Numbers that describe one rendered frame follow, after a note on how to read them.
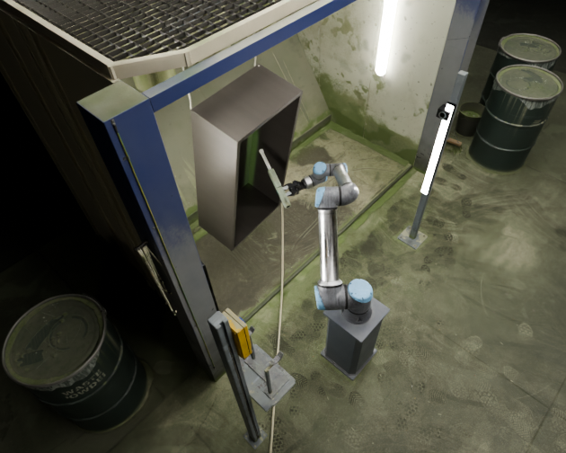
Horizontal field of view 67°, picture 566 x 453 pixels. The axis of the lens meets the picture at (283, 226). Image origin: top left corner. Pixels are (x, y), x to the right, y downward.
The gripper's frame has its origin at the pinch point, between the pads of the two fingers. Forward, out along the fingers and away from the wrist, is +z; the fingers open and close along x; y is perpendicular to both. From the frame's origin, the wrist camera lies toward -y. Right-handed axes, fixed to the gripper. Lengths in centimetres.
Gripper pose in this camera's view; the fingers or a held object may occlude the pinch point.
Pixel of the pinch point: (279, 193)
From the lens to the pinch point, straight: 311.1
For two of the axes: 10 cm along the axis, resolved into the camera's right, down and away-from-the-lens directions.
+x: -4.3, -8.7, 2.3
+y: -0.1, 2.6, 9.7
